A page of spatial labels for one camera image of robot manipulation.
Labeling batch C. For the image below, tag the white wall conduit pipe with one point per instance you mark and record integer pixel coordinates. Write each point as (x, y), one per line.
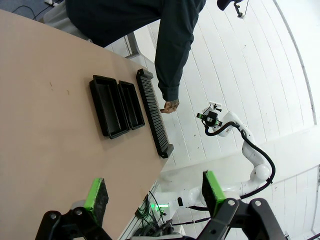
(303, 67)

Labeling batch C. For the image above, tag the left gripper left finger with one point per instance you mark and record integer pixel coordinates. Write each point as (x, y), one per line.
(96, 200)

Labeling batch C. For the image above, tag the black slotted PCB rack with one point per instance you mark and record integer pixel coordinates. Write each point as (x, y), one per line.
(152, 112)

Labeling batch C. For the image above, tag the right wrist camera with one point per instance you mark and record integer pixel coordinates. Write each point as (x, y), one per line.
(215, 103)

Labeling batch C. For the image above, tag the black ESD tray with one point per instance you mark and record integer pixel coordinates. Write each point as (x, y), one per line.
(131, 105)
(107, 107)

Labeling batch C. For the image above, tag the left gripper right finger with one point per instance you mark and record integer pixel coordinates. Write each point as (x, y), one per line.
(212, 192)

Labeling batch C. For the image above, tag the person's right hand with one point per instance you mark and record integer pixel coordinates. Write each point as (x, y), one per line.
(171, 107)

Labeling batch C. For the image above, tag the person's right forearm dark sleeve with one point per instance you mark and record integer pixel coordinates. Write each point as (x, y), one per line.
(172, 75)

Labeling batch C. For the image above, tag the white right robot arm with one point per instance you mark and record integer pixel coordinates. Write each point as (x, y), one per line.
(261, 172)

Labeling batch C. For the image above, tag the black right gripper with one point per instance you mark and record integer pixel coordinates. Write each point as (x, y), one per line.
(211, 118)

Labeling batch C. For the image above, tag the person in dark shirt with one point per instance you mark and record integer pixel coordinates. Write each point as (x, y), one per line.
(112, 20)

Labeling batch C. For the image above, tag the black light stand tripod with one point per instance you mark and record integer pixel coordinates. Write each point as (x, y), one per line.
(240, 11)

